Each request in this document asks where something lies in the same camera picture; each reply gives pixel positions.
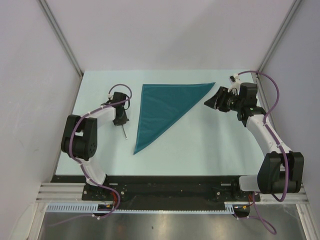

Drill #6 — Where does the right aluminium corner post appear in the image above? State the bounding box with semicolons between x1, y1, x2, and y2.
256;0;304;76

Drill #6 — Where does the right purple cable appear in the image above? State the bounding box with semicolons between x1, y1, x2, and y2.
232;71;291;235

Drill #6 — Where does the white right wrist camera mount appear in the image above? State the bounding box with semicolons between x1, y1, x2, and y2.
228;73;242;96

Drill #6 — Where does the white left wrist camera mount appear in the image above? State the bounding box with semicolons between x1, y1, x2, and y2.
101;93;113;106

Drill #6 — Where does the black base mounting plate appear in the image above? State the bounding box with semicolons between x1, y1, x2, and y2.
51;175;252;210

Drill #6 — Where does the aluminium corner post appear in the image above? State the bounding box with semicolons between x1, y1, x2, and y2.
36;0;84;79
256;0;304;76

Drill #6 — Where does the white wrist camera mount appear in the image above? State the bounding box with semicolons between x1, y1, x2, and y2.
228;73;242;96
101;93;113;106

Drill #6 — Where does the teal satin napkin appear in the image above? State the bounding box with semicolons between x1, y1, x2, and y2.
133;82;215;154

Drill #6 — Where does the aluminium frame rail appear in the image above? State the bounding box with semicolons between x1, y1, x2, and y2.
36;182;309;205

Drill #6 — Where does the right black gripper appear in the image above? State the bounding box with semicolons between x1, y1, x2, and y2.
204;86;244;113

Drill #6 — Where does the white slotted cable duct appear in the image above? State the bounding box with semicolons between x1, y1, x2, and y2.
45;202;235;214

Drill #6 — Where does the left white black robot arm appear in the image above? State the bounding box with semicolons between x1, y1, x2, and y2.
61;92;131;200

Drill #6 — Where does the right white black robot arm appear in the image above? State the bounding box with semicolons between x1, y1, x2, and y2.
204;82;304;201

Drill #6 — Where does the purple cable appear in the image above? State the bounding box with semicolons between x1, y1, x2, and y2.
232;71;291;235
48;83;133;227

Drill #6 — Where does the left aluminium corner post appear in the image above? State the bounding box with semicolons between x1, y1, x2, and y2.
36;0;84;79

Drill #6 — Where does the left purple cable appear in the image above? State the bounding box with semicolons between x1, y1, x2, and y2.
48;83;133;227

